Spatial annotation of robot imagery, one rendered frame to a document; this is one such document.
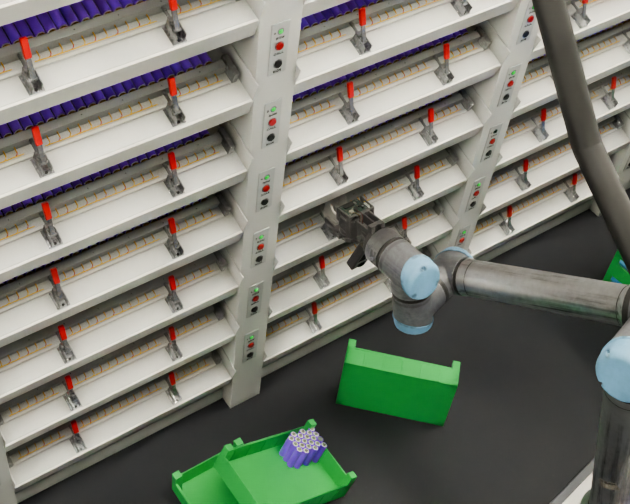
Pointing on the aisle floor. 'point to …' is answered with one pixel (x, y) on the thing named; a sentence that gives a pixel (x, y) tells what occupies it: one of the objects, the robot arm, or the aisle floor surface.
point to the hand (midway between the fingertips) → (327, 207)
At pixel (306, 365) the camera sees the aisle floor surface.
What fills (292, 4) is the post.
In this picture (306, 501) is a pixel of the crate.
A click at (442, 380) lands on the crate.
